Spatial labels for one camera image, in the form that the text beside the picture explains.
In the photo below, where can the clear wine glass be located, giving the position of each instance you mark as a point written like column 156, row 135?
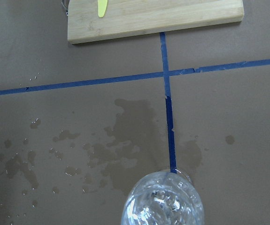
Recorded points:
column 163, row 198

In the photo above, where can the bamboo cutting board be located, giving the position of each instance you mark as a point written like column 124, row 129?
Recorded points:
column 127, row 18

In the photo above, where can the yellow plastic knife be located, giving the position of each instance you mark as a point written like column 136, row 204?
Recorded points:
column 102, row 7

